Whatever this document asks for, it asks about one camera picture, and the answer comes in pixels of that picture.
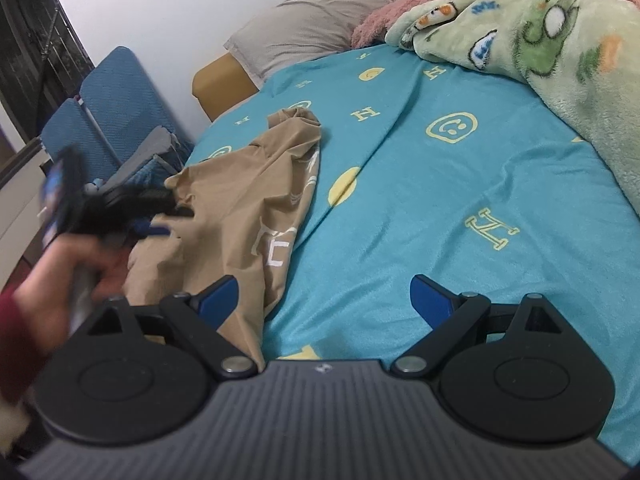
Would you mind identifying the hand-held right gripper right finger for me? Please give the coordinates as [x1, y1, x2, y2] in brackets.
[390, 273, 566, 379]

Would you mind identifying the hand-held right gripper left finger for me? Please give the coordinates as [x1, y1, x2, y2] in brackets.
[87, 275, 259, 380]

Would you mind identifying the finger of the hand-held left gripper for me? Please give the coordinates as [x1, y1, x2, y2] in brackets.
[102, 186, 192, 219]
[125, 220, 172, 240]

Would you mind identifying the tan printed shirt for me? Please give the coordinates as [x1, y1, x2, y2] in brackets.
[122, 107, 323, 368]

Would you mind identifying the person's left forearm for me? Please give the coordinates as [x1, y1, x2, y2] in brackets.
[0, 290, 51, 407]

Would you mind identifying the person's left hand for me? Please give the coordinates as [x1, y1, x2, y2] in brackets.
[11, 236, 132, 358]

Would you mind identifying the white cabinet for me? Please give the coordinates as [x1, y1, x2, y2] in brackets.
[0, 139, 57, 292]

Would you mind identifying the grey cloth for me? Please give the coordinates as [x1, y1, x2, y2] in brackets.
[131, 125, 182, 173]

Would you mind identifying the blue padded folding chair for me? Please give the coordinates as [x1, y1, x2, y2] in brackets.
[79, 46, 197, 163]
[40, 98, 122, 182]

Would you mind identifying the turquoise printed bed sheet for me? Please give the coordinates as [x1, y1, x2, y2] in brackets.
[184, 42, 640, 467]

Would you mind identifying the tan bed headboard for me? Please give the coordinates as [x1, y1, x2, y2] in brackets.
[192, 52, 261, 124]

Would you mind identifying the dark window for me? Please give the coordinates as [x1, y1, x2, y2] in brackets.
[0, 0, 96, 137]

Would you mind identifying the grey pillow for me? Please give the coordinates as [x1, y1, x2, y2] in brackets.
[223, 0, 416, 92]

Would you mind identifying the green printed fleece blanket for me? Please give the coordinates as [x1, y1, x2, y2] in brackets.
[384, 0, 640, 219]

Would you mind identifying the pink fluffy blanket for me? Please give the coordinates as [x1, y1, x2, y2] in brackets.
[351, 0, 640, 51]

